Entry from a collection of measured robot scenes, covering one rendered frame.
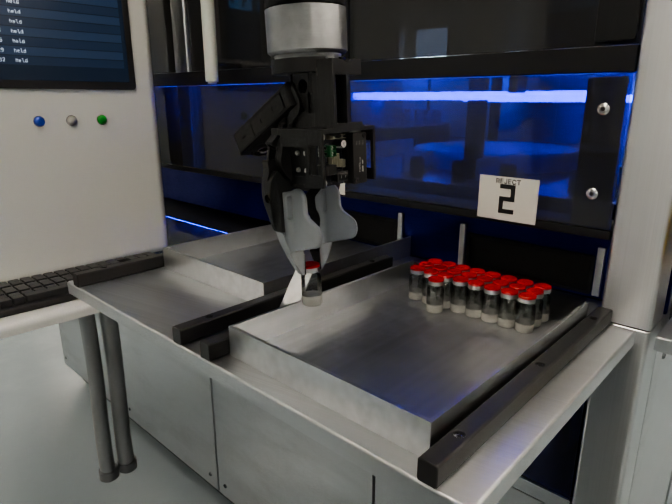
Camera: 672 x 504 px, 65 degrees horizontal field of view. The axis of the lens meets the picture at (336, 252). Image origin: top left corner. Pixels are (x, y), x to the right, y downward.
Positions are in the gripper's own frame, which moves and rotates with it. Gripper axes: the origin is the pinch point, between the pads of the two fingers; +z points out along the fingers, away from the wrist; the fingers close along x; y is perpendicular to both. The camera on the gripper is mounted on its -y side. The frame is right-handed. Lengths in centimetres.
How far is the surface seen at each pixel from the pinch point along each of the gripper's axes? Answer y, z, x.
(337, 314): -4.7, 10.5, 8.7
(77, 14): -73, -35, 7
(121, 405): -86, 57, 7
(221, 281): -23.3, 8.5, 3.1
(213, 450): -74, 75, 25
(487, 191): 3.5, -3.1, 30.7
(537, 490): 14, 41, 30
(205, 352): -5.9, 9.3, -10.0
